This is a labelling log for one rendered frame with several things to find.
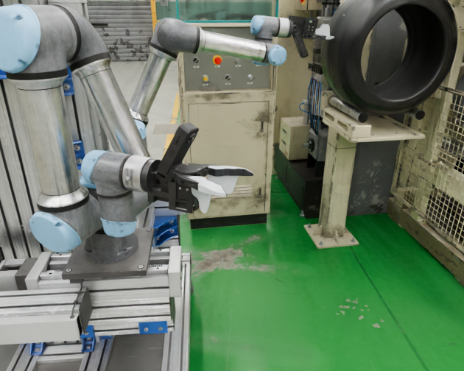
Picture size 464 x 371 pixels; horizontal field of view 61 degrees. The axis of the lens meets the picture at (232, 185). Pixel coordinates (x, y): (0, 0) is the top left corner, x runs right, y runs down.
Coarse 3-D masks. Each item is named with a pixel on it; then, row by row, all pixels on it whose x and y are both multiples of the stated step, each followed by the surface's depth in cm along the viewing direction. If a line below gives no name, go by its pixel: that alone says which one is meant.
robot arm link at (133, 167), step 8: (128, 160) 80; (136, 160) 79; (144, 160) 79; (128, 168) 79; (136, 168) 78; (128, 176) 78; (136, 176) 78; (128, 184) 80; (136, 184) 79; (144, 192) 81
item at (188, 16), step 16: (176, 0) 203; (192, 0) 204; (208, 0) 206; (224, 0) 207; (240, 0) 208; (256, 0) 210; (272, 0) 211; (192, 16) 208; (208, 16) 209; (224, 16) 210; (240, 16) 212; (272, 16) 214
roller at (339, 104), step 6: (330, 102) 205; (336, 102) 198; (342, 102) 193; (342, 108) 190; (348, 108) 185; (354, 108) 182; (348, 114) 185; (354, 114) 179; (360, 114) 175; (366, 114) 175; (360, 120) 175; (366, 120) 176
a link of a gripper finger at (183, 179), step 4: (176, 176) 74; (180, 176) 73; (184, 176) 73; (188, 176) 73; (180, 180) 72; (184, 180) 71; (188, 180) 71; (192, 180) 70; (180, 184) 72; (184, 184) 71; (188, 184) 71; (192, 184) 70; (196, 184) 70; (196, 188) 70
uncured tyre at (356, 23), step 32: (352, 0) 168; (384, 0) 156; (416, 0) 157; (352, 32) 160; (416, 32) 190; (448, 32) 165; (352, 64) 164; (416, 64) 195; (448, 64) 171; (352, 96) 173; (384, 96) 199; (416, 96) 175
